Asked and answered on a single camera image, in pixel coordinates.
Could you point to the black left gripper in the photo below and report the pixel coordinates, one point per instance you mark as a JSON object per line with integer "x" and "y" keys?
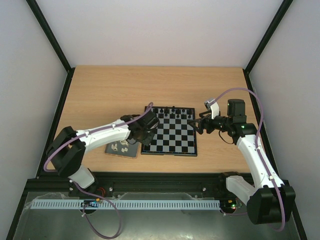
{"x": 147, "y": 141}

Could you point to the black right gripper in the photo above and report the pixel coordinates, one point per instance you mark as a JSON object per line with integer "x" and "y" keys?
{"x": 205, "y": 124}

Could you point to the black white chess board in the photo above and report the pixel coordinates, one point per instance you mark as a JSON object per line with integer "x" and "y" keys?
{"x": 173, "y": 136}

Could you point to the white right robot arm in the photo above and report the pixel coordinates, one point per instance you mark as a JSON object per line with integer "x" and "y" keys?
{"x": 268, "y": 200}

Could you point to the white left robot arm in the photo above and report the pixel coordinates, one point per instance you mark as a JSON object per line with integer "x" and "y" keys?
{"x": 67, "y": 151}

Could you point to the dark cork-edged tray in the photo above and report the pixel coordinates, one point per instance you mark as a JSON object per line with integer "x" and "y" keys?
{"x": 123, "y": 148}

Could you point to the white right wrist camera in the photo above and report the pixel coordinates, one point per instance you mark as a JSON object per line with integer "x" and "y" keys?
{"x": 212, "y": 106}

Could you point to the light blue cable duct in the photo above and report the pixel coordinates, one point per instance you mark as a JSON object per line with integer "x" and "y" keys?
{"x": 77, "y": 204}

